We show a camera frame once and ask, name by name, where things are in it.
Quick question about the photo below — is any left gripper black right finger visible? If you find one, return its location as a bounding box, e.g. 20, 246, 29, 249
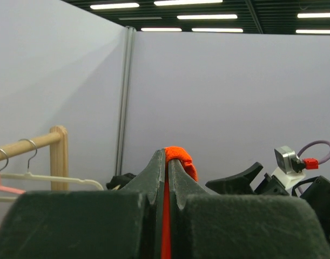
168, 160, 330, 258

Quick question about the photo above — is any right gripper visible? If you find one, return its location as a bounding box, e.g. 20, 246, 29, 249
205, 162, 289, 196

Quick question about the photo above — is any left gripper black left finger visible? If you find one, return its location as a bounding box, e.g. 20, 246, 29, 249
0, 149, 165, 258

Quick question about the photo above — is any orange t shirt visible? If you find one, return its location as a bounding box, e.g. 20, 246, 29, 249
161, 146, 198, 259

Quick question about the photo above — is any pink plastic hanger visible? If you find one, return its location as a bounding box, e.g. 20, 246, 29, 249
0, 146, 26, 230

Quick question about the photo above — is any white plastic hanger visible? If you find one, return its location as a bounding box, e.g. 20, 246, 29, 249
0, 139, 104, 195

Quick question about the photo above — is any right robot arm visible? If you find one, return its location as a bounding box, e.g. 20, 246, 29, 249
205, 162, 330, 243

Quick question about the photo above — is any black floral blanket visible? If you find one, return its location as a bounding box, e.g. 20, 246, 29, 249
106, 173, 136, 190

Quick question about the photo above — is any wooden clothes rack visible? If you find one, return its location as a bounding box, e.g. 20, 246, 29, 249
1, 126, 69, 177

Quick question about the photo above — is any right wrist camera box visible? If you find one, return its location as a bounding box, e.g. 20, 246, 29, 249
271, 146, 319, 190

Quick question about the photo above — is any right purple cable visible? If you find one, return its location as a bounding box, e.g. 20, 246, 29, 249
297, 139, 330, 165

